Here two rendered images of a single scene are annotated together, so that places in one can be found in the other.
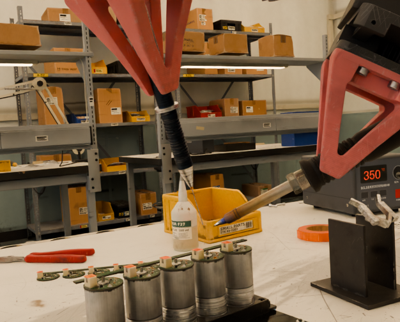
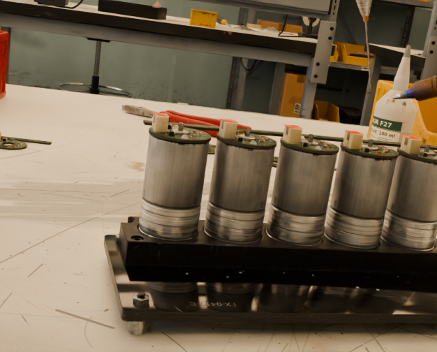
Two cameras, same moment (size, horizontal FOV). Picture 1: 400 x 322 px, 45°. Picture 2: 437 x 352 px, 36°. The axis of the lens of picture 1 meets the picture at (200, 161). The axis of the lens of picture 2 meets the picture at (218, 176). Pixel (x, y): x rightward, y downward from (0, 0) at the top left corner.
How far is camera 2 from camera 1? 8 cm
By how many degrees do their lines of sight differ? 23
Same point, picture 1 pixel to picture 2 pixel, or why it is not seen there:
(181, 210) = (392, 103)
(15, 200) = (218, 72)
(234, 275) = (407, 195)
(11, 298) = (110, 151)
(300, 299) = not seen: outside the picture
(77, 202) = (295, 95)
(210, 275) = (362, 178)
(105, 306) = (169, 165)
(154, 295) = (253, 176)
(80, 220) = not seen: hidden behind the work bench
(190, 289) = (318, 188)
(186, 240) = not seen: hidden behind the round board
